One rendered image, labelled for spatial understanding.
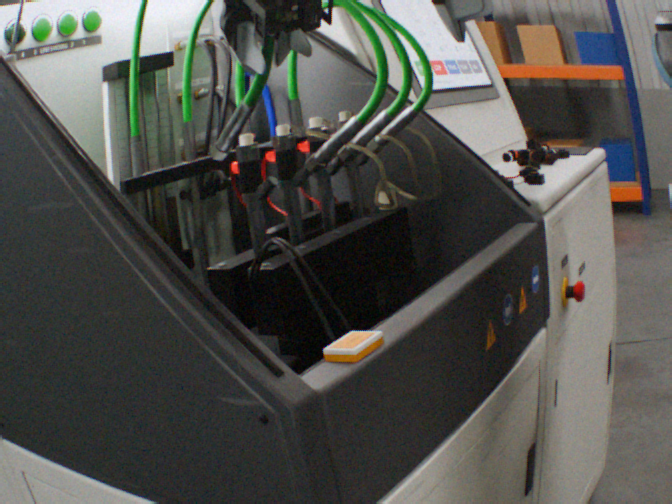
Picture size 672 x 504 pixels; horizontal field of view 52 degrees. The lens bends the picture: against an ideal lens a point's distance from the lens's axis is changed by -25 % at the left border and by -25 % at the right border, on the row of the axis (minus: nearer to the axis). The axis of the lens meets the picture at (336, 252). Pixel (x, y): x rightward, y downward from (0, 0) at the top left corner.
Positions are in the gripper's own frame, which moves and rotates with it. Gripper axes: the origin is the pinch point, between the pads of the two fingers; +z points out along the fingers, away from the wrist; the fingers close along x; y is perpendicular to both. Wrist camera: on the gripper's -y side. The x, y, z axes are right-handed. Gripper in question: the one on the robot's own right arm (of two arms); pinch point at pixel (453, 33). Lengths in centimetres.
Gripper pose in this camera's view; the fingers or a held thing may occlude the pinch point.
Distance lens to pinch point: 89.9
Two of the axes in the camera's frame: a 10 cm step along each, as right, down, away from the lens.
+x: 4.9, -2.4, 8.4
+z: 1.4, 9.7, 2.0
